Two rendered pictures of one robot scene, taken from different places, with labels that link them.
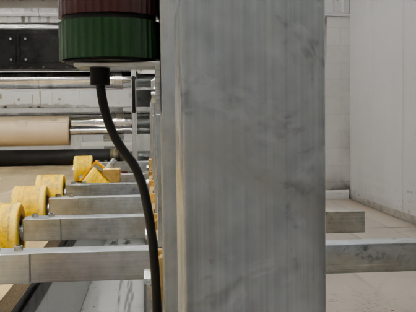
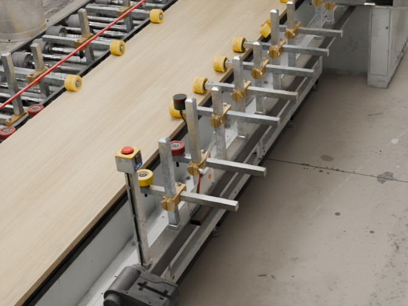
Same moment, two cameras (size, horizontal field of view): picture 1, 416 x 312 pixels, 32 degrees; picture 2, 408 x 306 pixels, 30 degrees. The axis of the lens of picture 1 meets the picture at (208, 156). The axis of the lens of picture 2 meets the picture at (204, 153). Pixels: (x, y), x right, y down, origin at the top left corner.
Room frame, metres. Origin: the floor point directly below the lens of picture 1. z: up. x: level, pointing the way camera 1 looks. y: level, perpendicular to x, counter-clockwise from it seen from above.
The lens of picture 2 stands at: (-1.89, -1.49, 2.60)
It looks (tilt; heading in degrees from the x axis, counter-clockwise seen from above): 31 degrees down; 32
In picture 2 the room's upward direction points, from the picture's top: 5 degrees counter-clockwise
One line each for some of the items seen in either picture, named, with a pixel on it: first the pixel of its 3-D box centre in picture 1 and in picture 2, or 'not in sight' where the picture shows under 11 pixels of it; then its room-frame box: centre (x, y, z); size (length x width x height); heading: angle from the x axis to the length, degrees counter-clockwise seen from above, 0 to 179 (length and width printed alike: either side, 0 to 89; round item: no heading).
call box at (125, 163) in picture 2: not in sight; (129, 160); (-0.07, -0.03, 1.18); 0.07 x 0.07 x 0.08; 5
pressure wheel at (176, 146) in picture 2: not in sight; (176, 155); (0.47, 0.13, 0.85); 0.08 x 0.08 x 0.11
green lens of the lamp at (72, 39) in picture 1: (109, 42); (180, 104); (0.43, 0.06, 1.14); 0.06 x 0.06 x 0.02
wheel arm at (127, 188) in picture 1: (171, 187); (282, 47); (1.48, 0.08, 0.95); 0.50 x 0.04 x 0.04; 95
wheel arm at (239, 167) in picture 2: not in sight; (217, 164); (0.48, -0.06, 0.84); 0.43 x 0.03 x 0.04; 95
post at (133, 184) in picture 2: not in sight; (137, 218); (-0.07, -0.03, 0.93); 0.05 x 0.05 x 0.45; 5
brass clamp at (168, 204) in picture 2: not in sight; (173, 197); (0.21, -0.01, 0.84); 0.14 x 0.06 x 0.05; 5
